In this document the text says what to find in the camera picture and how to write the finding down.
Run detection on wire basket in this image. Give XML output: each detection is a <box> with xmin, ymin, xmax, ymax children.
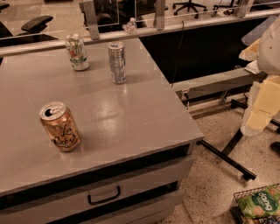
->
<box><xmin>230</xmin><ymin>184</ymin><xmax>280</xmax><ymax>224</ymax></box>

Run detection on white tissue packet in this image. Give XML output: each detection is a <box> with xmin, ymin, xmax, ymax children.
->
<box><xmin>245</xmin><ymin>60</ymin><xmax>262</xmax><ymax>74</ymax></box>

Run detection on black office chair left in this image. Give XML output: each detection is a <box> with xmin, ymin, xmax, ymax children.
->
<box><xmin>0</xmin><ymin>3</ymin><xmax>58</xmax><ymax>47</ymax></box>

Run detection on black office chair base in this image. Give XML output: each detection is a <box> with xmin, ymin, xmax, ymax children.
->
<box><xmin>172</xmin><ymin>0</ymin><xmax>207</xmax><ymax>19</ymax></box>

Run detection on green snack bag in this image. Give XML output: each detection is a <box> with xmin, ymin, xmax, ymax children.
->
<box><xmin>237</xmin><ymin>185</ymin><xmax>280</xmax><ymax>219</ymax></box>

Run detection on clear plastic bottle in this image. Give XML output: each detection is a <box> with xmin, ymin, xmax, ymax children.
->
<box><xmin>122</xmin><ymin>17</ymin><xmax>137</xmax><ymax>34</ymax></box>

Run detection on grey drawer cabinet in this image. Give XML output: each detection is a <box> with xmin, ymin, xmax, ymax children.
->
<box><xmin>0</xmin><ymin>143</ymin><xmax>197</xmax><ymax>224</ymax></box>

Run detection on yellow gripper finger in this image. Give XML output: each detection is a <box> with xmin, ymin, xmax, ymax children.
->
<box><xmin>241</xmin><ymin>75</ymin><xmax>280</xmax><ymax>137</ymax></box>

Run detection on black drawer handle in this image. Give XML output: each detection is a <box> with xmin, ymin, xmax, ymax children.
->
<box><xmin>87</xmin><ymin>185</ymin><xmax>121</xmax><ymax>206</ymax></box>

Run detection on white green soda can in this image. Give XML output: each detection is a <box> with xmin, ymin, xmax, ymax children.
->
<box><xmin>65</xmin><ymin>34</ymin><xmax>89</xmax><ymax>71</ymax></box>

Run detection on black metal floor frame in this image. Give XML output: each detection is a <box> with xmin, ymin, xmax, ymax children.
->
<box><xmin>196</xmin><ymin>100</ymin><xmax>280</xmax><ymax>181</ymax></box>

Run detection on silver redbull can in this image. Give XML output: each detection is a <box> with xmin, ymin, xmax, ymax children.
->
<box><xmin>108</xmin><ymin>41</ymin><xmax>126</xmax><ymax>84</ymax></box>

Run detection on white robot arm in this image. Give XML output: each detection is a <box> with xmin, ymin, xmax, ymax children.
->
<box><xmin>239</xmin><ymin>17</ymin><xmax>280</xmax><ymax>137</ymax></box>

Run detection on metal divider post left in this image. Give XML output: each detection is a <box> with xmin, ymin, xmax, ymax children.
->
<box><xmin>80</xmin><ymin>0</ymin><xmax>100</xmax><ymax>40</ymax></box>

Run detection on orange LaCroix can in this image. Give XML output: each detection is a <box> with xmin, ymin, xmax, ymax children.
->
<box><xmin>39</xmin><ymin>101</ymin><xmax>81</xmax><ymax>152</ymax></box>

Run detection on metal divider post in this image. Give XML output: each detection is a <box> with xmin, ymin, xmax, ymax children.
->
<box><xmin>154</xmin><ymin>0</ymin><xmax>165</xmax><ymax>31</ymax></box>
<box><xmin>80</xmin><ymin>0</ymin><xmax>100</xmax><ymax>40</ymax></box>

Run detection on metal divider post middle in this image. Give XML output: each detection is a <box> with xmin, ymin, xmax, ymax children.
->
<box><xmin>154</xmin><ymin>0</ymin><xmax>165</xmax><ymax>31</ymax></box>

